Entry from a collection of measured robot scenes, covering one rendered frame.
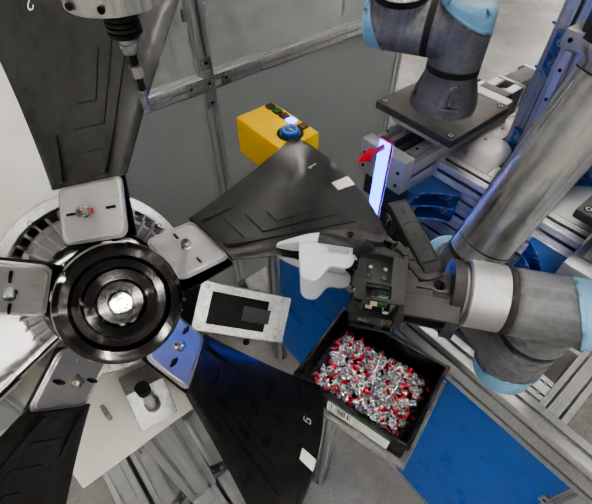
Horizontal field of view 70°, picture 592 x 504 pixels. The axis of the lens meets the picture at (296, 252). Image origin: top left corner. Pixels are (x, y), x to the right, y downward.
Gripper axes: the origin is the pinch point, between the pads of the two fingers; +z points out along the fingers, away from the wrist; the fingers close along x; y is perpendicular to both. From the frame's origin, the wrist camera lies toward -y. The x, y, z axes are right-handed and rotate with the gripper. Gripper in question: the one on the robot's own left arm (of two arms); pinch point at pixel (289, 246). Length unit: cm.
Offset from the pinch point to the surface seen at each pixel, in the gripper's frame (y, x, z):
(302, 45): -98, 29, 21
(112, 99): -3.3, -15.8, 18.8
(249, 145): -38.8, 19.9, 19.1
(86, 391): 20.3, 5.6, 18.7
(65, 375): 20.4, 0.2, 18.5
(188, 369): 15.3, 6.1, 8.6
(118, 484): 25, 108, 53
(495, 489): 9, 64, -46
